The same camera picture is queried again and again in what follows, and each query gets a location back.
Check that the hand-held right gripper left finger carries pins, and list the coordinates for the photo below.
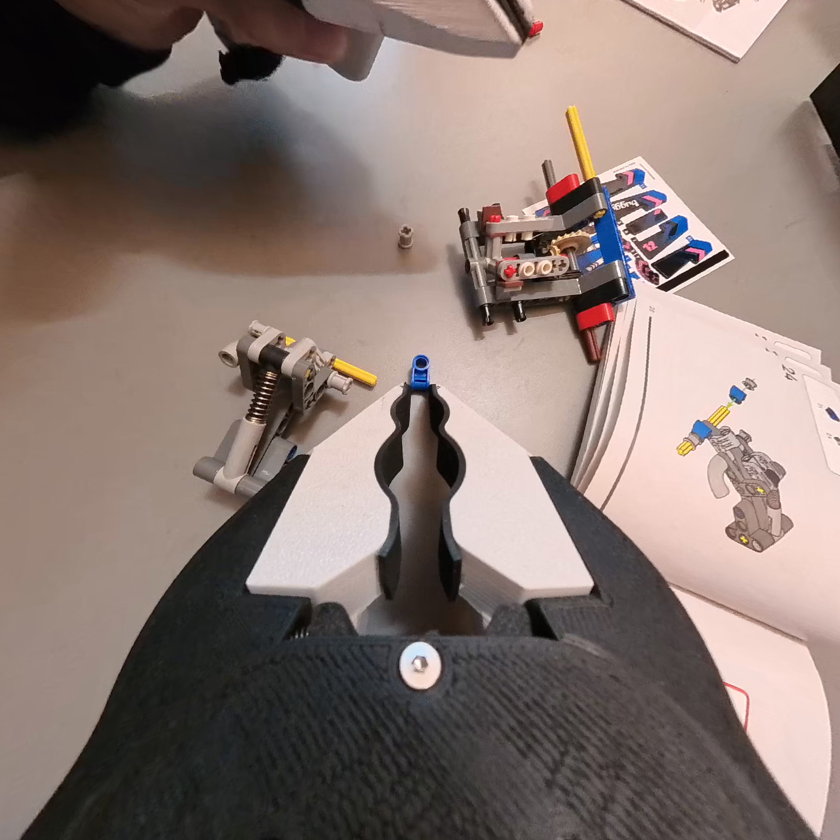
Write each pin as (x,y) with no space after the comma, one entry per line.
(315,518)

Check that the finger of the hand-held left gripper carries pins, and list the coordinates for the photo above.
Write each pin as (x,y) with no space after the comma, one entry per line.
(523,10)
(426,23)

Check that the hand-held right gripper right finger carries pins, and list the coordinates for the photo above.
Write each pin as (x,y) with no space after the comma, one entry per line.
(518,518)

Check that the grey lego suspension assembly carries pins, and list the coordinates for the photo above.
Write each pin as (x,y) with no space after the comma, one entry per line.
(302,374)

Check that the small blue lego connector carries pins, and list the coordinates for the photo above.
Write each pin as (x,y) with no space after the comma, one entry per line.
(421,373)

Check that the small grey lego bush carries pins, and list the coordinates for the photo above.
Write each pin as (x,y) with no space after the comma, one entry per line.
(407,237)

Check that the open lego instruction booklet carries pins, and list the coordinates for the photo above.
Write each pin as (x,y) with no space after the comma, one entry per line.
(689,367)

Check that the grey lego chassis assembly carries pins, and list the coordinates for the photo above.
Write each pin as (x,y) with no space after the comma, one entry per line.
(525,269)

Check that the lego sticker sheet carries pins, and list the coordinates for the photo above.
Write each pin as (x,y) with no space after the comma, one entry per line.
(689,243)

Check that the person's left hand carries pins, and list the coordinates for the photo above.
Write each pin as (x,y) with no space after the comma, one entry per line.
(275,26)

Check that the closed white instruction booklet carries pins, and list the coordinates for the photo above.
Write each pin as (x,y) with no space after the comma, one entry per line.
(709,19)

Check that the white sheet with red outline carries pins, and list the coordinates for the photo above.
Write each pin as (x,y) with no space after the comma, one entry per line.
(774,656)

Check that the dark box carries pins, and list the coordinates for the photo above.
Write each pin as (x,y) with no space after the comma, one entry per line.
(828,111)

